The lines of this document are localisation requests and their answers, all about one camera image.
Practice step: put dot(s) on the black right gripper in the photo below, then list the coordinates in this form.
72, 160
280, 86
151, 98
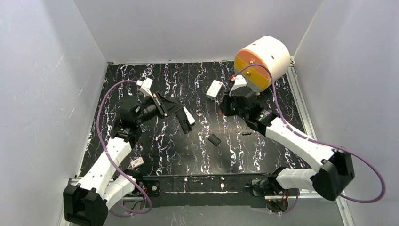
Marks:
229, 104

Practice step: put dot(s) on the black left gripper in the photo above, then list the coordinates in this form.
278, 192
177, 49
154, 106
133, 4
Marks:
161, 105

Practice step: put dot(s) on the beige remote control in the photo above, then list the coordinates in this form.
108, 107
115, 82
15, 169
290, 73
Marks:
190, 118

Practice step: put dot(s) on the black remote battery cover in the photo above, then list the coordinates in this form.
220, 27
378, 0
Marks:
214, 140

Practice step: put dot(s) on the black cylindrical remote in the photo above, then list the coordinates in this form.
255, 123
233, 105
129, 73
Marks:
183, 121

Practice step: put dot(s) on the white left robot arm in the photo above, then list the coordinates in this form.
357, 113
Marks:
87, 203

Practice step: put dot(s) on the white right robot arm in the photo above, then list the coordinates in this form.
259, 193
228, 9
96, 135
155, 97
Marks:
331, 169

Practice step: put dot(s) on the white remote with red button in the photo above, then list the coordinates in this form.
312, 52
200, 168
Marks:
214, 89

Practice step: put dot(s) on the small white red remote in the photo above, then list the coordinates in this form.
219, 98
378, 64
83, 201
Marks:
137, 163

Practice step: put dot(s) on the round drawer cabinet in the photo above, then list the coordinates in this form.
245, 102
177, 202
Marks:
272, 60

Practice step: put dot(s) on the black base bar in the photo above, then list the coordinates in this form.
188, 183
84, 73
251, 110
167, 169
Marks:
203, 190

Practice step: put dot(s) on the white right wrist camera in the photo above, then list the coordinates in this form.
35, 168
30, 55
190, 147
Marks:
238, 82

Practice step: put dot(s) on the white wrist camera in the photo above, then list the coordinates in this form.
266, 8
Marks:
238, 82
145, 87

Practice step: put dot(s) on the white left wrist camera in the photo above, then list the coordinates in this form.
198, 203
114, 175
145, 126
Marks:
145, 87

